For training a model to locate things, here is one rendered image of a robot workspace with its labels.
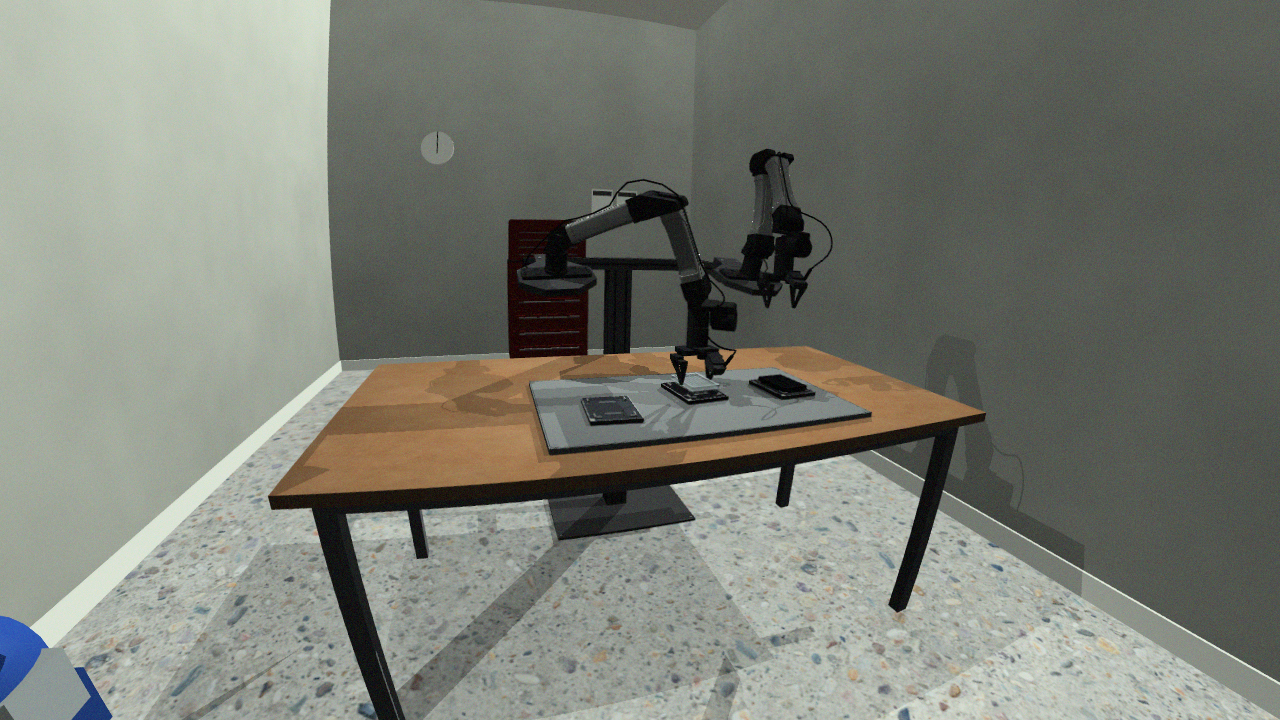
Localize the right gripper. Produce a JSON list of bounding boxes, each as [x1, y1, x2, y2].
[[669, 327, 724, 386]]

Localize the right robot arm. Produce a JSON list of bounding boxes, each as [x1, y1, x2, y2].
[[520, 190, 737, 332]]

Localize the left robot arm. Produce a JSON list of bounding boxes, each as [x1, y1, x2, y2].
[[719, 149, 812, 281]]

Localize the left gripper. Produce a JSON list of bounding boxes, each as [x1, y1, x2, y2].
[[756, 255, 808, 307]]

